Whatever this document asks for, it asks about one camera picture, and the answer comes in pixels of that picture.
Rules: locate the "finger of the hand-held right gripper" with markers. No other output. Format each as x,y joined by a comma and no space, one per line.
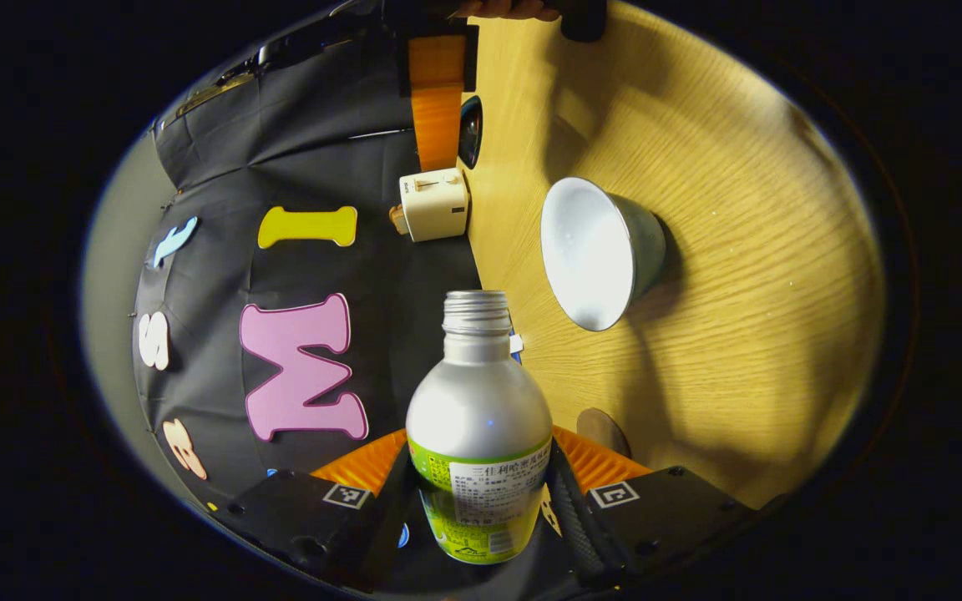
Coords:
437,100

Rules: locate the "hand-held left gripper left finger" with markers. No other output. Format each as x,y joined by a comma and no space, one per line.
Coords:
314,517

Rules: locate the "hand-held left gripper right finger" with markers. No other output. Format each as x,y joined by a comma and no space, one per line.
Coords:
656,517

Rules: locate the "round brown coaster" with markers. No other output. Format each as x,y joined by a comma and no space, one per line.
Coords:
606,430

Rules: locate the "silver green-label water bottle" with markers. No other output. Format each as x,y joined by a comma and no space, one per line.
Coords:
481,417

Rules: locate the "teal teacup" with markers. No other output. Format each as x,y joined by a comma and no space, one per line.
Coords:
589,250

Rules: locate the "cream toaster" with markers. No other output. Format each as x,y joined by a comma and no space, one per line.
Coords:
435,204

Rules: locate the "bread slice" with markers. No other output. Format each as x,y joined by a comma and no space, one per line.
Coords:
399,219

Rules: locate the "folded blue towel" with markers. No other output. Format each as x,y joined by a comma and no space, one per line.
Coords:
516,344

